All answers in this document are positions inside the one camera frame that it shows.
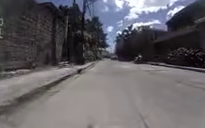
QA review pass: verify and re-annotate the grey concrete road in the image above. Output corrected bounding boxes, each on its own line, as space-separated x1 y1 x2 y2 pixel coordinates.
0 58 205 128

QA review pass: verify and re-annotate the flowering bush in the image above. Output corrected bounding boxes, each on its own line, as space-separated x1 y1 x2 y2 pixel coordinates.
166 46 205 67

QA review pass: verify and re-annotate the pale concrete pavement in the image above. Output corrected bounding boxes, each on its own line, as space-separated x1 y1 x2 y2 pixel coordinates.
0 60 98 113

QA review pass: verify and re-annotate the group of dark trees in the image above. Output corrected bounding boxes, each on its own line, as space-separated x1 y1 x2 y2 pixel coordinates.
114 24 158 62

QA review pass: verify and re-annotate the concrete kerb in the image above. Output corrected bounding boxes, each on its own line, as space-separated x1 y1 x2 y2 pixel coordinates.
145 60 205 75

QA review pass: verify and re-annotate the dark building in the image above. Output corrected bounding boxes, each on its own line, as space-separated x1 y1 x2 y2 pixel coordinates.
152 0 205 68

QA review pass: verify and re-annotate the dark brick wall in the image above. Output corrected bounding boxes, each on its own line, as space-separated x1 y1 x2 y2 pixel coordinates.
0 0 70 73

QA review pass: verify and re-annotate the utility pole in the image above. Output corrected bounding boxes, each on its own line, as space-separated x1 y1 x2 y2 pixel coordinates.
77 0 90 65

